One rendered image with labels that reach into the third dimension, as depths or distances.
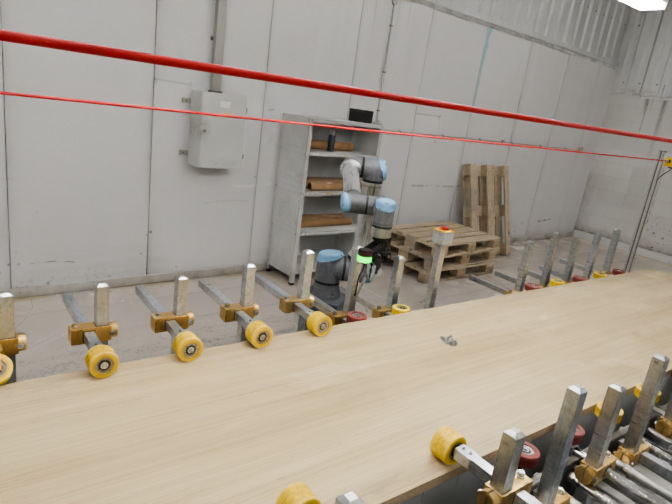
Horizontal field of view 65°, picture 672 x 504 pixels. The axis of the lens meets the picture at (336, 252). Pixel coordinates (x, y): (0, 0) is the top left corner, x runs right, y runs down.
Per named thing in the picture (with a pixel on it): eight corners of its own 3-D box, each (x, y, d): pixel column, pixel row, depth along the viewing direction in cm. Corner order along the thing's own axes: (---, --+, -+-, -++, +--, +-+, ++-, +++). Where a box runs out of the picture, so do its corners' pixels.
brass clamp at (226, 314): (218, 316, 192) (219, 304, 191) (251, 312, 200) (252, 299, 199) (225, 323, 188) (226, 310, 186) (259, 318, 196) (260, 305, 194)
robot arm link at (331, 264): (314, 273, 323) (318, 246, 318) (342, 277, 324) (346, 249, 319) (314, 282, 308) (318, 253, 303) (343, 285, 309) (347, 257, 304)
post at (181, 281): (167, 400, 189) (174, 274, 176) (177, 397, 191) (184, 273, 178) (171, 405, 186) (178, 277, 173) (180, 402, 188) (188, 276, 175)
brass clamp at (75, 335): (67, 338, 162) (67, 323, 161) (113, 331, 170) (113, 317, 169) (71, 347, 158) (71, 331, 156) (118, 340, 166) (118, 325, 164)
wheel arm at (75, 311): (61, 300, 185) (61, 291, 184) (72, 299, 187) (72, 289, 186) (95, 366, 148) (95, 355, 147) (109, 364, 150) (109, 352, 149)
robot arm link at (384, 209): (395, 198, 236) (398, 203, 227) (390, 225, 240) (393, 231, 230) (374, 196, 236) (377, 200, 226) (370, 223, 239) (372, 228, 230)
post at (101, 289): (92, 417, 174) (94, 280, 161) (104, 414, 176) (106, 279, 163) (95, 423, 171) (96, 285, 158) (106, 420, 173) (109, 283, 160)
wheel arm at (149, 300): (134, 293, 200) (134, 284, 199) (143, 292, 202) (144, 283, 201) (182, 351, 163) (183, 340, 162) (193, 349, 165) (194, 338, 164)
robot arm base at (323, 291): (304, 295, 313) (306, 279, 310) (316, 286, 330) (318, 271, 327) (333, 303, 307) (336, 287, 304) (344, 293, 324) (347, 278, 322)
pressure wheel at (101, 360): (119, 357, 154) (94, 374, 151) (105, 338, 150) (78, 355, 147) (125, 367, 150) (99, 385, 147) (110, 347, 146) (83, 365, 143)
